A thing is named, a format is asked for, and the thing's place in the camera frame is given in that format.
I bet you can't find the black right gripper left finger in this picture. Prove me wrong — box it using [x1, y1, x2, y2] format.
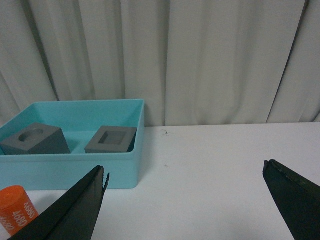
[10, 165, 110, 240]

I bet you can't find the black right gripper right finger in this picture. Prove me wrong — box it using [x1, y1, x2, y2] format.
[262, 159, 320, 240]

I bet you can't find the orange cylinder with white digits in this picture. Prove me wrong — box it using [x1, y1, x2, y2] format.
[0, 185, 39, 236]

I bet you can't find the gray block with square recess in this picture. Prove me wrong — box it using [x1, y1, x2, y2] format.
[84, 126, 137, 154]

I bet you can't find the gray cube with round hole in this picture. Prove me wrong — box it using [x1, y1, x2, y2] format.
[0, 122, 70, 155]

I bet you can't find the light blue plastic box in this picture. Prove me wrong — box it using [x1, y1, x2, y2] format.
[0, 99, 145, 191]

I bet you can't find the white pleated curtain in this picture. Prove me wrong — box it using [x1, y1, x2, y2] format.
[0, 0, 320, 127]

